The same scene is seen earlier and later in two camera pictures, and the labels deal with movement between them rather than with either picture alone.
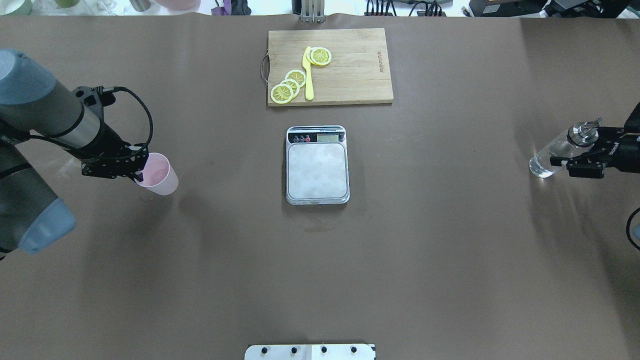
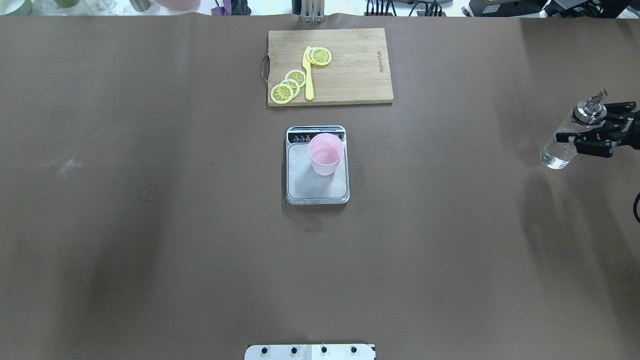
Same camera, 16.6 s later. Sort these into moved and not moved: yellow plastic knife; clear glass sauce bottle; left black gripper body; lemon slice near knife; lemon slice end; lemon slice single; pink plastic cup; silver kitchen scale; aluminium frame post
Moved: pink plastic cup; clear glass sauce bottle; left black gripper body
Not moved: yellow plastic knife; lemon slice single; aluminium frame post; silver kitchen scale; lemon slice end; lemon slice near knife
